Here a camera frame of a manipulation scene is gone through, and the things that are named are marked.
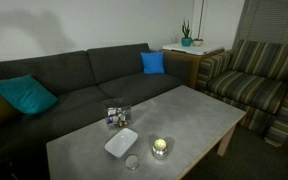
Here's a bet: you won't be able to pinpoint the wooden side table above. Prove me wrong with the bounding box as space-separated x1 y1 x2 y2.
159 48 226 90

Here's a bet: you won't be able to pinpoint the flat white board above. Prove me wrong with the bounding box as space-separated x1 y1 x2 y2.
162 42 225 56

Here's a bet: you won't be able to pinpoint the striped armchair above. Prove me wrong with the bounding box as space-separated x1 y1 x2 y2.
196 39 288 148

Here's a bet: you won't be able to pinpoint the small white plant pot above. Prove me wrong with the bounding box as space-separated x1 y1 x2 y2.
192 0 206 47

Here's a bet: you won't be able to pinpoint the glass jar with liquid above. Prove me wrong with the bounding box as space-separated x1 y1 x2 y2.
151 137 169 160

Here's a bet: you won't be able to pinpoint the dark grey fabric sofa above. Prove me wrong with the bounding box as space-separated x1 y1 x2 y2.
0 42 193 180

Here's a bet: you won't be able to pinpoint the teal pot with plant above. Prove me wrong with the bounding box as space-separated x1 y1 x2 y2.
180 19 194 47

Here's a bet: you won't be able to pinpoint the blue square cushion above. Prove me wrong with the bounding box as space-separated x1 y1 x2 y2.
140 51 166 75

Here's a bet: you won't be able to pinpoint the wooden coffee table leg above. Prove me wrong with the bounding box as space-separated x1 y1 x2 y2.
216 124 237 157

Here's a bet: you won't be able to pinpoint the grey window blinds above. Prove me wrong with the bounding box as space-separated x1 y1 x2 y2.
232 0 288 52

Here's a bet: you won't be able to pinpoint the white rectangular container lid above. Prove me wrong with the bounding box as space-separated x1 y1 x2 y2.
104 127 140 159

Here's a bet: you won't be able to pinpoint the teal cushion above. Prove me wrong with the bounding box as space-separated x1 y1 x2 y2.
0 74 59 116

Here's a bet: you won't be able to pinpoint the clear container with candy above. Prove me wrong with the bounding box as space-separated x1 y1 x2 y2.
103 97 133 129

